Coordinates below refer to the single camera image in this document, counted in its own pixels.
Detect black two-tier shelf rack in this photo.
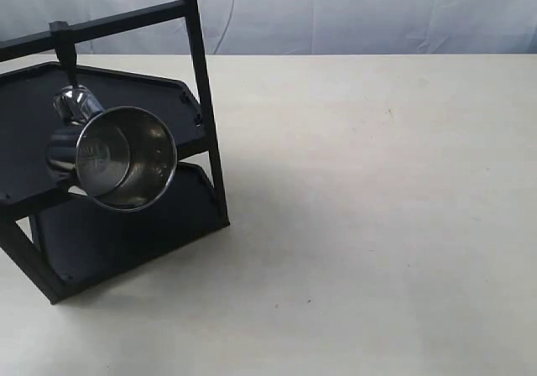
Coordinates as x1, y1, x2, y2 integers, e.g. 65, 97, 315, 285
1, 0, 229, 304

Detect stainless steel mug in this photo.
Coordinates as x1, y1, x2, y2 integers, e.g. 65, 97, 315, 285
45, 86, 178, 212

